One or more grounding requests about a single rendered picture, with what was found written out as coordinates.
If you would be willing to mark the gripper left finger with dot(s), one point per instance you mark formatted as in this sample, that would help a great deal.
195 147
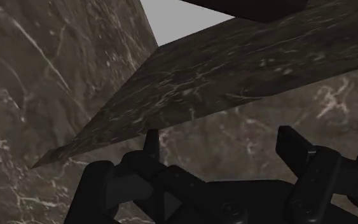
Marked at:
135 167

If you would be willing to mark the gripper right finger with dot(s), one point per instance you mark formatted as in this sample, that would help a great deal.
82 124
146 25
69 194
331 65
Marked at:
315 173

